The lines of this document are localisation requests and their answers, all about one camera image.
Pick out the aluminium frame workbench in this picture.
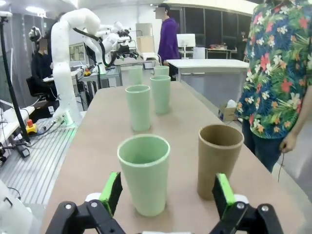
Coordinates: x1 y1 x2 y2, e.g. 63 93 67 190
80 65 122 88

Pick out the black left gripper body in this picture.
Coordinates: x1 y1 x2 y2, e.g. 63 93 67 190
114 44 139 60

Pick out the light green plastic cup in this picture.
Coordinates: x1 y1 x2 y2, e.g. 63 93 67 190
150 75 172 115
125 84 151 132
153 65 170 78
128 65 143 86
117 135 171 217

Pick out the seated person in black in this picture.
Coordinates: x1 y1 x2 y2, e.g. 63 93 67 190
30 39 59 98

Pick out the tall cardboard box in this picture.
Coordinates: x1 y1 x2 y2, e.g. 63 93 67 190
136 35 156 53

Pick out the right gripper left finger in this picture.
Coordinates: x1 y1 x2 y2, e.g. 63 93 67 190
50 172 127 234

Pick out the white monitor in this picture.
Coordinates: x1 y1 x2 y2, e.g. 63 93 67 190
176 33 196 48

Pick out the person's left forearm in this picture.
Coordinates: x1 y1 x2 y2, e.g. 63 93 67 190
289 80 312 139

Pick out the white desk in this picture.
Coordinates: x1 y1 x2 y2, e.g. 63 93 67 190
165 58 250 83

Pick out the brown plastic cup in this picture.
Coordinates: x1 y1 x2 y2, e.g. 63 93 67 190
197 124 245 201

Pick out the black power adapter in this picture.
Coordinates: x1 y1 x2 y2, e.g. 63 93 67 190
16 145 31 158

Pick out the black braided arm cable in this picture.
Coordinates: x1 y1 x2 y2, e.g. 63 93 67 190
72 26 117 68

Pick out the person in floral shirt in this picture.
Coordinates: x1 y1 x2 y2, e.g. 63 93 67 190
235 0 312 174

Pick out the person in purple hoodie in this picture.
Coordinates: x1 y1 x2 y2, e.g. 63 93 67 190
156 3 181 81

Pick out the person's left hand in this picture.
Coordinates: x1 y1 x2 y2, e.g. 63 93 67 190
280 133 297 154

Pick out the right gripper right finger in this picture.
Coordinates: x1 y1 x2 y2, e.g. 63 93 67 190
209 173 285 234

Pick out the person in dark clothes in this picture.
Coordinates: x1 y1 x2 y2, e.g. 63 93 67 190
237 31 248 59

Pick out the black tripod pole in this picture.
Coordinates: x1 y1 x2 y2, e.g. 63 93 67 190
0 17 31 144

